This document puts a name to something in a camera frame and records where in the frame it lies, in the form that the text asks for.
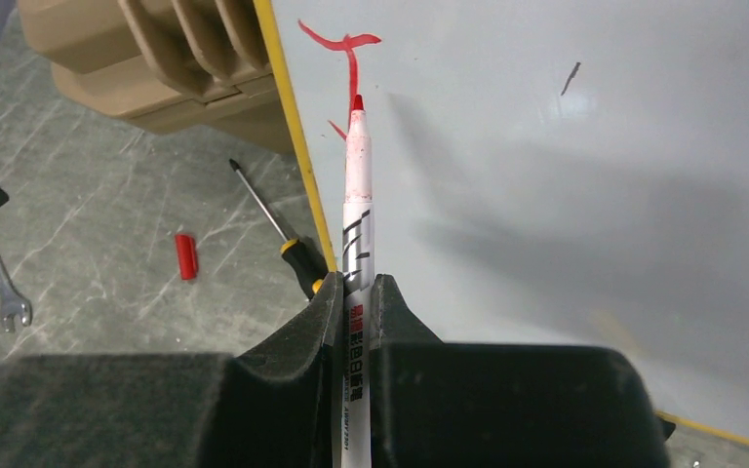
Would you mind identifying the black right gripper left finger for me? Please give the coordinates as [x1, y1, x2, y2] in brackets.
[0, 273, 343, 467]

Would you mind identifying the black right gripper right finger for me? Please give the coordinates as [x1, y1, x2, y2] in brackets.
[371, 274, 670, 467]

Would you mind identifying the red whiteboard marker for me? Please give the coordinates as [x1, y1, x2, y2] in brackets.
[340, 95, 375, 467]

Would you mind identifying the red marker cap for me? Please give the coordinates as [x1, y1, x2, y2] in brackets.
[174, 233, 199, 281]

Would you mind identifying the yellow-framed whiteboard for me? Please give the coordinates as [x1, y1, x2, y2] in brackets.
[256, 1, 749, 467]

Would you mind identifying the black orange screwdriver on table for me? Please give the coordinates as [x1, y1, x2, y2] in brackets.
[228, 159, 328, 299]

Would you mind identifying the silver open-end wrench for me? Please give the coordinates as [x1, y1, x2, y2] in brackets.
[0, 256, 33, 332]

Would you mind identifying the tan plastic toolbox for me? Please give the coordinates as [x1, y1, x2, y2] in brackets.
[18, 0, 294, 153]

